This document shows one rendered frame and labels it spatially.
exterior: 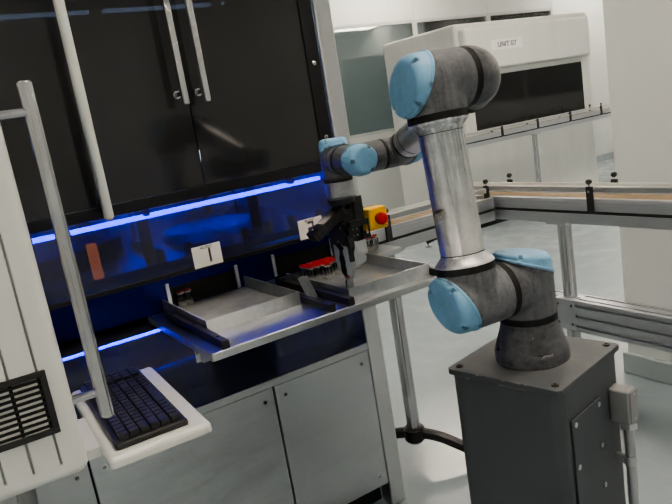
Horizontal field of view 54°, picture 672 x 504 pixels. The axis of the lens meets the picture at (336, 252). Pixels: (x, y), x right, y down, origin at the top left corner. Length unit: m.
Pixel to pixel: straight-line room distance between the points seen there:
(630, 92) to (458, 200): 1.80
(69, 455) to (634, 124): 2.42
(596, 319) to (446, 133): 1.43
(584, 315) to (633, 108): 0.91
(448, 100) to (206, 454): 1.25
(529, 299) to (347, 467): 1.13
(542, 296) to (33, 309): 0.93
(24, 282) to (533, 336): 0.94
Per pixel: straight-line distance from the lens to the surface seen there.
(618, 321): 2.48
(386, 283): 1.73
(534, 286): 1.35
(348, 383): 2.19
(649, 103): 2.94
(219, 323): 1.64
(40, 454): 1.30
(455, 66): 1.27
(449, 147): 1.26
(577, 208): 2.42
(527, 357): 1.39
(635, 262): 3.11
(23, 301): 1.22
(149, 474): 1.99
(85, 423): 1.54
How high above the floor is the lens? 1.35
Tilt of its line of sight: 12 degrees down
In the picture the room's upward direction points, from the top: 9 degrees counter-clockwise
